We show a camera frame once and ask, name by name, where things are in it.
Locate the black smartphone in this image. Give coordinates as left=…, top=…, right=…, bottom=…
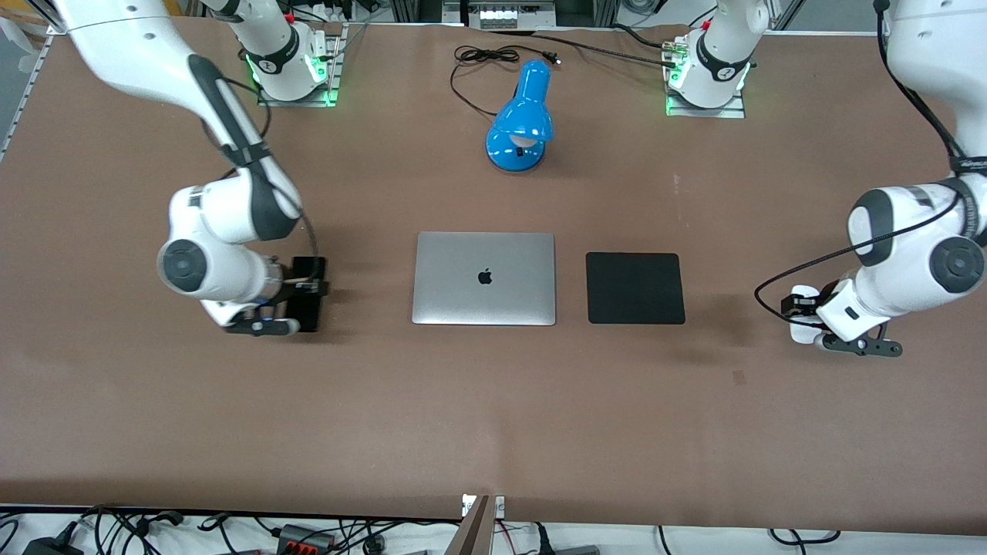
left=288, top=256, right=329, bottom=334

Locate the white computer mouse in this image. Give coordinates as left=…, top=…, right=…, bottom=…
left=787, top=284, right=826, bottom=345

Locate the black mouse pad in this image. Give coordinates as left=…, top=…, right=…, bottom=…
left=585, top=251, right=686, bottom=325

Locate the silver closed laptop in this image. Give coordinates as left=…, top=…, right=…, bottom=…
left=411, top=231, right=558, bottom=327

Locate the grey box with orange connectors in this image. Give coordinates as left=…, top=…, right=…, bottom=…
left=276, top=523, right=337, bottom=553

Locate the blue desk lamp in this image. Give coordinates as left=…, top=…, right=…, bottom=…
left=485, top=59, right=554, bottom=173

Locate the black power adapter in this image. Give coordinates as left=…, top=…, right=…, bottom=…
left=22, top=535, right=87, bottom=555

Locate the white power strip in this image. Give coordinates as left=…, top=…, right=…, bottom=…
left=479, top=7, right=538, bottom=31

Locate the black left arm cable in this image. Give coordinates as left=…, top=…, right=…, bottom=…
left=753, top=0, right=987, bottom=321

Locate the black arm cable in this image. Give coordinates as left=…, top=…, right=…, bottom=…
left=753, top=0, right=987, bottom=321
left=198, top=76, right=320, bottom=267

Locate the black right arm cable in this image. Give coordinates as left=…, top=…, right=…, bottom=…
left=198, top=76, right=320, bottom=267

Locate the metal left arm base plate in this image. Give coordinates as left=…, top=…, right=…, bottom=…
left=665, top=37, right=748, bottom=119

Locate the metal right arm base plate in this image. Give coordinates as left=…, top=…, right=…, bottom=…
left=256, top=23, right=345, bottom=108

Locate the black looped floor cable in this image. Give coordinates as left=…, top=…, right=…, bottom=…
left=769, top=528, right=843, bottom=546

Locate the thin black lamp cable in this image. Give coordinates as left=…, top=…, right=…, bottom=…
left=450, top=45, right=561, bottom=118

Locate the wooden camera mount post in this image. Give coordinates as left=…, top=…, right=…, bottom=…
left=447, top=494, right=507, bottom=555

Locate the thick black base cable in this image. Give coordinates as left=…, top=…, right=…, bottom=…
left=493, top=29, right=681, bottom=69

